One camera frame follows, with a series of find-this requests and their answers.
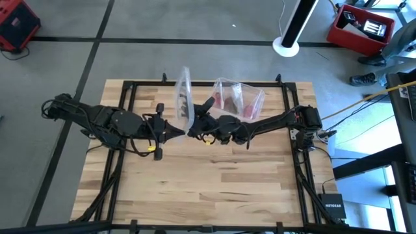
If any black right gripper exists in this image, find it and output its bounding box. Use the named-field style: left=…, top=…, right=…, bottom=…
left=187, top=96, right=257, bottom=146

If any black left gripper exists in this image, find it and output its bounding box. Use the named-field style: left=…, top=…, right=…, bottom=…
left=142, top=103, right=187, bottom=161

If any clear plastic storage container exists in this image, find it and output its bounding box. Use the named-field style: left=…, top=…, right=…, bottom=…
left=212, top=77, right=267, bottom=124

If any bagged red bandage roll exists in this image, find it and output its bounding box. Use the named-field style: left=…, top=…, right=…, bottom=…
left=213, top=92, right=225, bottom=110

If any bagged grey bandage roll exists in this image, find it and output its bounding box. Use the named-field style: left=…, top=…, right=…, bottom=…
left=224, top=96, right=243, bottom=115

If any white black floor pole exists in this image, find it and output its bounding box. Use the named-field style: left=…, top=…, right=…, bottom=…
left=272, top=0, right=319, bottom=59

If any red plastic crate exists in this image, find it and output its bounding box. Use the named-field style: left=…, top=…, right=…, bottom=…
left=326, top=3, right=396, bottom=56

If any small black device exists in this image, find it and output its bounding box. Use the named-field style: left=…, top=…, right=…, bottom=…
left=341, top=10, right=357, bottom=24

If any red black equipment case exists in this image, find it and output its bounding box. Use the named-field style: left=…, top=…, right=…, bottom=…
left=0, top=0, right=42, bottom=53

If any black device with white stripes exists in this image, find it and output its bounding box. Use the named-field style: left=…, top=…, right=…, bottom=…
left=360, top=18, right=387, bottom=42

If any black desk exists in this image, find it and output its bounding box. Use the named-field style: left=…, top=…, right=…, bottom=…
left=333, top=70, right=416, bottom=234

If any person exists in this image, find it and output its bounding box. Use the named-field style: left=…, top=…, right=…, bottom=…
left=349, top=18, right=416, bottom=87

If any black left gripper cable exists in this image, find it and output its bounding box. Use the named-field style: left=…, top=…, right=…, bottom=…
left=129, top=138, right=157, bottom=158

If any black aluminium table frame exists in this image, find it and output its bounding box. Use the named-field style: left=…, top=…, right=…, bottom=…
left=0, top=73, right=416, bottom=234

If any black Netgear network switch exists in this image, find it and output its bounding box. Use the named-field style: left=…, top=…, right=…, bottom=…
left=317, top=193, right=347, bottom=220

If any black floor cable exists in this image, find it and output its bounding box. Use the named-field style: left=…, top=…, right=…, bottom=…
left=0, top=46, right=30, bottom=62

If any yellow cable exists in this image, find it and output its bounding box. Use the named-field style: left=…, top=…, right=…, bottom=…
left=321, top=80, right=416, bottom=121

